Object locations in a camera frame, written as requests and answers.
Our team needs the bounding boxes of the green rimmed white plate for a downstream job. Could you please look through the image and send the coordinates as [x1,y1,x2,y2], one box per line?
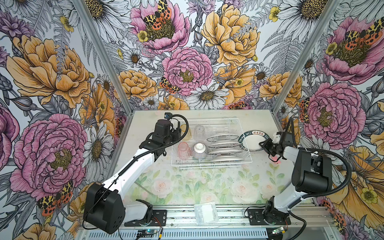
[238,130,270,152]

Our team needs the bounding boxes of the red green patterned plate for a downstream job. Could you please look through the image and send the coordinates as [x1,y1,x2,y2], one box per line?
[208,141,241,149]

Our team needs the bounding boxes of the orange sunburst white plate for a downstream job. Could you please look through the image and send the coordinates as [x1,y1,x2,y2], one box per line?
[207,133,239,142]

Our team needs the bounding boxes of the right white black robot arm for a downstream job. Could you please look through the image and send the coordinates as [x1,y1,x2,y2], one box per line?
[259,132,333,224]

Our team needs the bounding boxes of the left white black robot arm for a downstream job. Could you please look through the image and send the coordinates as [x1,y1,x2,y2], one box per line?
[83,119,185,234]

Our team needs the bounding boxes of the pink flat object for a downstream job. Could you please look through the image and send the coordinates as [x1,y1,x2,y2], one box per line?
[269,155,281,164]

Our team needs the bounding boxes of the pink glass tumbler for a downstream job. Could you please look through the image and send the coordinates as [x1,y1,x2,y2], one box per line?
[178,142,192,160]

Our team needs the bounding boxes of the clear glass tumbler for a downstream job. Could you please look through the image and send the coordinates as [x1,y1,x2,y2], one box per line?
[194,125,206,142]

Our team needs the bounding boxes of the striped ceramic bowl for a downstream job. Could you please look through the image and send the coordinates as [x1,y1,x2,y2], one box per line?
[192,143,208,160]

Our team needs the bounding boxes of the green circuit board right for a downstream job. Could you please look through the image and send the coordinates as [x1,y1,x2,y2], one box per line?
[271,227,285,235]

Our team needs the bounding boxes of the green circuit board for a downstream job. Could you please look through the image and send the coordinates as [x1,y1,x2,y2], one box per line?
[271,227,285,235]
[136,229,160,240]

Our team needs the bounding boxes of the clear plastic bag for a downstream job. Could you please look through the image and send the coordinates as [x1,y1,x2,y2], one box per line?
[194,202,219,226]

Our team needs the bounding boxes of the green circuit board left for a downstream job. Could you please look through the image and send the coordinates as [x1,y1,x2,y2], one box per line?
[136,229,160,240]

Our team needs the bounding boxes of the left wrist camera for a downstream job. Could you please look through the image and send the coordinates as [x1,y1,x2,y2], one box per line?
[164,113,173,120]

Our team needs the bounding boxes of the white wire dish rack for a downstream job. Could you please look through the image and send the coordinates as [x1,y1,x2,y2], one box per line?
[171,118,253,169]

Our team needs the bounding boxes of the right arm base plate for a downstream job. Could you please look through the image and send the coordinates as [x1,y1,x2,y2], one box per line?
[245,208,292,226]

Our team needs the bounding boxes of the right black corrugated cable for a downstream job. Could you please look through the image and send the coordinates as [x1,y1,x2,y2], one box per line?
[281,116,352,240]

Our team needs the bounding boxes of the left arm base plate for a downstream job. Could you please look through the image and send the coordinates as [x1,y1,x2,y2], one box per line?
[124,210,168,227]

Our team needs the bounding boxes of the aluminium front rail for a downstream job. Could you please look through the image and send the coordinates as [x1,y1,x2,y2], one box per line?
[80,204,331,232]

